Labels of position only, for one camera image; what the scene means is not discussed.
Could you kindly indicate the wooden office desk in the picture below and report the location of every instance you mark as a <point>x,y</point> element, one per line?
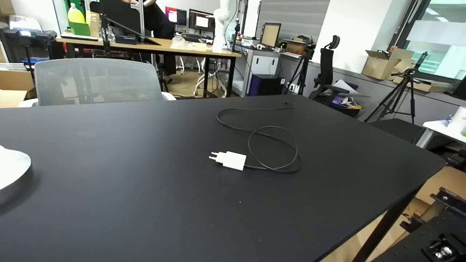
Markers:
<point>158,45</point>

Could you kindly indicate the white charger with black cable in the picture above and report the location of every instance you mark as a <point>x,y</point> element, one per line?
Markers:
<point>250,160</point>

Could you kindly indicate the black metal rig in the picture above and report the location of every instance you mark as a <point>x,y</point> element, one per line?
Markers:
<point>437,239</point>

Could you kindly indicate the black office chair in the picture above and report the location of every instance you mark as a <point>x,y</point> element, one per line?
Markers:
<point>325,90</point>

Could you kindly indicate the black camera tripod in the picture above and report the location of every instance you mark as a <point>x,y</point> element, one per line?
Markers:
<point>392,99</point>

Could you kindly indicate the clear acrylic plate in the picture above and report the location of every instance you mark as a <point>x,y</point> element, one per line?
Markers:
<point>14,165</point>

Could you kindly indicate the computer monitor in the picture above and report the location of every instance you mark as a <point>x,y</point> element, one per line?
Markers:
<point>202,21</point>

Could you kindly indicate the open cardboard box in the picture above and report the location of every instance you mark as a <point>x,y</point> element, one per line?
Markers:
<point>381,63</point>

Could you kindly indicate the white cabinet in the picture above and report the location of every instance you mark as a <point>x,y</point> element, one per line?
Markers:
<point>253,61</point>

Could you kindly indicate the grey mesh office chair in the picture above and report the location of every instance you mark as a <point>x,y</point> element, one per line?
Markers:
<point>95,80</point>

